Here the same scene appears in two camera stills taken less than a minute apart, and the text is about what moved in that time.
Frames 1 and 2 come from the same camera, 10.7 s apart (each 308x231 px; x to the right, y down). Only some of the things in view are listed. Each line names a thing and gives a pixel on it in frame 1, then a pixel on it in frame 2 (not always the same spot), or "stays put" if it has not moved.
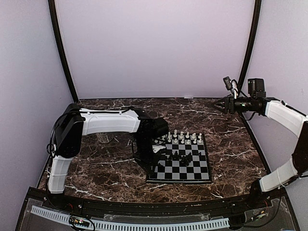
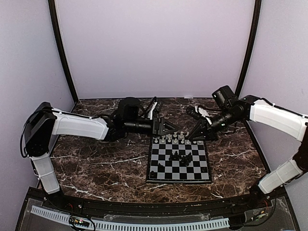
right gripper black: [229, 104] to [207, 130]
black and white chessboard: [185, 160] stays put
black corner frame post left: [52, 13] stays put
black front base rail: [267, 211] stays put
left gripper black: [147, 164] to [158, 126]
